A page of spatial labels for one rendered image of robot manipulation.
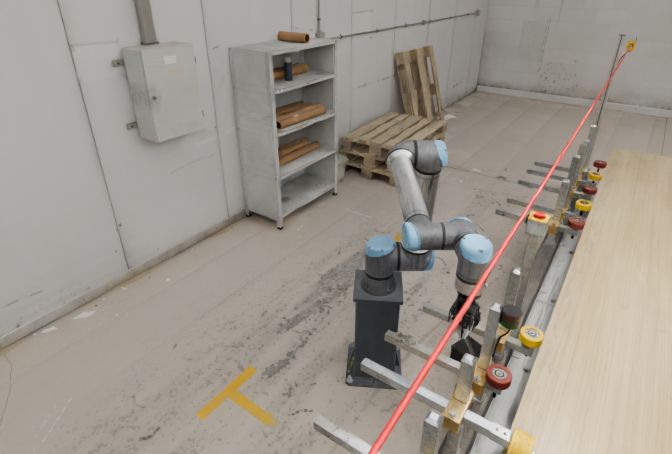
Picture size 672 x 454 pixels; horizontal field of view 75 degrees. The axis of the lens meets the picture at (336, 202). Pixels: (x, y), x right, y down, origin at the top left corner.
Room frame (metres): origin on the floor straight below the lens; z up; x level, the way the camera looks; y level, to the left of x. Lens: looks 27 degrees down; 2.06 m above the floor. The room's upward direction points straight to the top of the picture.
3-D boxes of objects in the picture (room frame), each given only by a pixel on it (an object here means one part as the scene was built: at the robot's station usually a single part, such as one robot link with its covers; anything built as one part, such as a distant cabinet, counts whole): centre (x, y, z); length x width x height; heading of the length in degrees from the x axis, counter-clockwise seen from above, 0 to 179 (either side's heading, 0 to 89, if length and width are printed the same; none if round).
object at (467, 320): (1.07, -0.40, 1.15); 0.09 x 0.08 x 0.12; 145
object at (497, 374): (1.02, -0.53, 0.85); 0.08 x 0.08 x 0.11
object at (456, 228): (1.19, -0.40, 1.32); 0.12 x 0.12 x 0.09; 1
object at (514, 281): (1.29, -0.65, 0.88); 0.04 x 0.04 x 0.48; 55
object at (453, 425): (0.86, -0.35, 0.95); 0.14 x 0.06 x 0.05; 145
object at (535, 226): (1.50, -0.80, 1.18); 0.07 x 0.07 x 0.08; 55
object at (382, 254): (1.87, -0.23, 0.79); 0.17 x 0.15 x 0.18; 91
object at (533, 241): (1.50, -0.80, 0.93); 0.05 x 0.05 x 0.45; 55
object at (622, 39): (3.17, -1.99, 1.20); 0.15 x 0.12 x 1.00; 145
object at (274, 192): (3.93, 0.43, 0.78); 0.90 x 0.45 x 1.55; 145
